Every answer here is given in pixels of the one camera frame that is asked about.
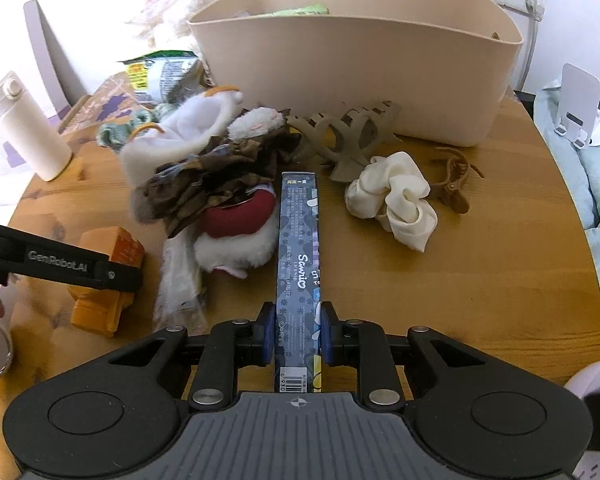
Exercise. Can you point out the white phone stand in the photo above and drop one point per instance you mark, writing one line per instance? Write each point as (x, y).
(580, 100)

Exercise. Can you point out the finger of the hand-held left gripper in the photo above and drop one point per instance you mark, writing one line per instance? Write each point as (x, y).
(70, 262)

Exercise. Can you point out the light green packet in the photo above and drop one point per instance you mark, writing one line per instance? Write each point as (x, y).
(295, 10)

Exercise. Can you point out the white round object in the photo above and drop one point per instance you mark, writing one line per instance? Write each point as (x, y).
(595, 380)

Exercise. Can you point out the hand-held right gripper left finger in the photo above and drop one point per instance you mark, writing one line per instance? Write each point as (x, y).
(266, 332)

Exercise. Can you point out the white thermos bottle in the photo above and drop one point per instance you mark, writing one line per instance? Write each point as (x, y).
(27, 130)

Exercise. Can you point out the orange toy block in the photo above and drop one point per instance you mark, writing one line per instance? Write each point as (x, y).
(100, 305)

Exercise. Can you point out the green knitted cloth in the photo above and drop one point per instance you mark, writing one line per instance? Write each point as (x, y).
(117, 130)

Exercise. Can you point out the grey board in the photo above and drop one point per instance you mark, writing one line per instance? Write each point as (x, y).
(47, 50)

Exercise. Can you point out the brown scrunchie with white pompom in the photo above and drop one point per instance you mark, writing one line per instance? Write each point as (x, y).
(215, 180)

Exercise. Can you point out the green snack packet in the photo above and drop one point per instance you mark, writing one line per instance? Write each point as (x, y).
(160, 75)

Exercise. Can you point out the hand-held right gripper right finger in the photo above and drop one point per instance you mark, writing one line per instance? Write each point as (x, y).
(328, 334)

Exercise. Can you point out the clear plastic packet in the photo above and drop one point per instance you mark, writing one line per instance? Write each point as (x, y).
(177, 285)

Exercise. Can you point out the red and white plush toy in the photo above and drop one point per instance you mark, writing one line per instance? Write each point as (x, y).
(240, 230)

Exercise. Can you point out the beige plastic storage container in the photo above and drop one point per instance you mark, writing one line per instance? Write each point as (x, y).
(360, 75)

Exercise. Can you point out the light blue bedding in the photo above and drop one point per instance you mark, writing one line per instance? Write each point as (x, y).
(597, 185)

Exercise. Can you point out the white duck plush toy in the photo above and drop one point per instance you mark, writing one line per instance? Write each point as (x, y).
(180, 135)

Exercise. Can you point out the large beige hair claw clip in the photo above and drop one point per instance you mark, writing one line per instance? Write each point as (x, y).
(347, 135)

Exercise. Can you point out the cream scrunchie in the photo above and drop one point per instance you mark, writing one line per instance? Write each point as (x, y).
(395, 195)

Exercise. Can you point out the long blue printed box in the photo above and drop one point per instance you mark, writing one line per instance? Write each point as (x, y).
(297, 260)

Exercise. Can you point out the small brown hair claw clip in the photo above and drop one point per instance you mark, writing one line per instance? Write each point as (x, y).
(455, 185)

